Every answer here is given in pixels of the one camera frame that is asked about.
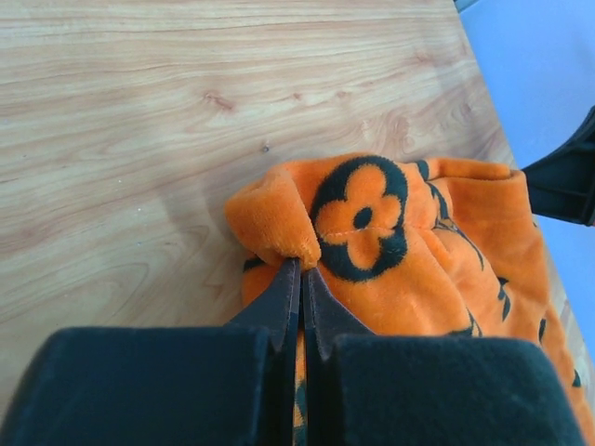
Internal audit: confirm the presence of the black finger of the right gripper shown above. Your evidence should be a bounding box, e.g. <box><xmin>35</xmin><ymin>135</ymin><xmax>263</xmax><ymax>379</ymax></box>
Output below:
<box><xmin>522</xmin><ymin>110</ymin><xmax>595</xmax><ymax>227</ymax></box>

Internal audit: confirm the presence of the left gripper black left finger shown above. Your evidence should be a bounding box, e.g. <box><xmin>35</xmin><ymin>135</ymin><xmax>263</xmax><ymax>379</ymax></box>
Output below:
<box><xmin>1</xmin><ymin>259</ymin><xmax>300</xmax><ymax>445</ymax></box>

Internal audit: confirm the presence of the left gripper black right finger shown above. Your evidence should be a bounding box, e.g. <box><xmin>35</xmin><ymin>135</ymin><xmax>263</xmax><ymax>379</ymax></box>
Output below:
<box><xmin>302</xmin><ymin>270</ymin><xmax>584</xmax><ymax>445</ymax></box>

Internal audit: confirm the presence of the orange flower-pattern pillowcase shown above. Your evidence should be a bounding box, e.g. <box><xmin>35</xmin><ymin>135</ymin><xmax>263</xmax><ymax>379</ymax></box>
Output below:
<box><xmin>225</xmin><ymin>154</ymin><xmax>594</xmax><ymax>444</ymax></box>

